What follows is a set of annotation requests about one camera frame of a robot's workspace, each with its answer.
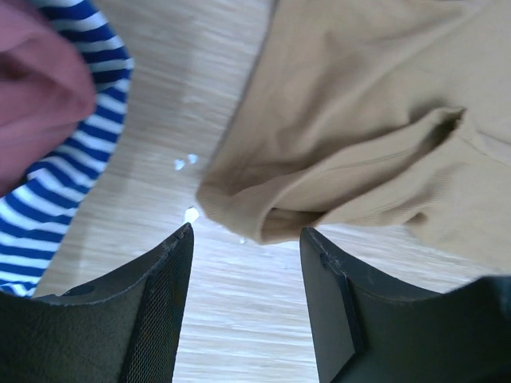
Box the left gripper black left finger pad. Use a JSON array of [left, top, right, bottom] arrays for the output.
[[1, 224, 194, 383]]

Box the red graphic tank top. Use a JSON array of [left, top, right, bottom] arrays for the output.
[[1, 1, 96, 195]]

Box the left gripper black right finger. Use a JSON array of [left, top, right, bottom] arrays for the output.
[[299, 227, 510, 382]]

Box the tan brown tank top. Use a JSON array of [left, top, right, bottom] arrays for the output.
[[197, 1, 510, 270]]

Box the blue white striped top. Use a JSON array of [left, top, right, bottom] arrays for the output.
[[1, 1, 134, 298]]

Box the small white scrap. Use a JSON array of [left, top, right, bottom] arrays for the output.
[[184, 207, 200, 224]]

